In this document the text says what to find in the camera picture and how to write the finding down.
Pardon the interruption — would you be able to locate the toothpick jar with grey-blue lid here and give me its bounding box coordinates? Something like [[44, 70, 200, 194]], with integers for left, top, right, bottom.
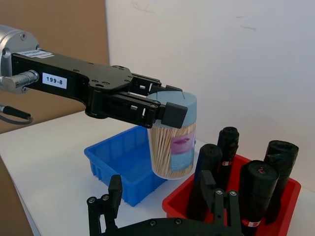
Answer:
[[147, 90, 198, 180]]

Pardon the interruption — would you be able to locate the brown cardboard board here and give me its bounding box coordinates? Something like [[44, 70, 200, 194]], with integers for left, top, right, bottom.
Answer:
[[0, 0, 109, 135]]

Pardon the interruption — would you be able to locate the red plastic bin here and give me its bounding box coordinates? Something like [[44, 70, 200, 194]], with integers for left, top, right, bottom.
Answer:
[[162, 154, 302, 236]]

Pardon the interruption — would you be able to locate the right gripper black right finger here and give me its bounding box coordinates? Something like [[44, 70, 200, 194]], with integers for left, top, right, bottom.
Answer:
[[200, 170, 244, 236]]

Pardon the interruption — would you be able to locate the dark cable with silver plug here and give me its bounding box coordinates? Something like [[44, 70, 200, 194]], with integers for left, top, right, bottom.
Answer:
[[0, 69, 40, 125]]

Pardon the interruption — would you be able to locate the black bag roll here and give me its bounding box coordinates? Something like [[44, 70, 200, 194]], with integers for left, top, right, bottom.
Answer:
[[239, 160, 280, 236], [186, 144, 223, 222], [264, 140, 300, 225], [217, 126, 240, 192]]

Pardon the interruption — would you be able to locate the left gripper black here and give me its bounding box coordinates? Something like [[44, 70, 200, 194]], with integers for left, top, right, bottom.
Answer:
[[10, 51, 188, 129]]

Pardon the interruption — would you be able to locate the blue plastic bin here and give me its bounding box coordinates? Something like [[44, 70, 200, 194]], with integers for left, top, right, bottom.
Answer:
[[84, 125, 168, 208]]

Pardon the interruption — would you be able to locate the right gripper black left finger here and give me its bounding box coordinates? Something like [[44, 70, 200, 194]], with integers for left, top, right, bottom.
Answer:
[[86, 175, 123, 236]]

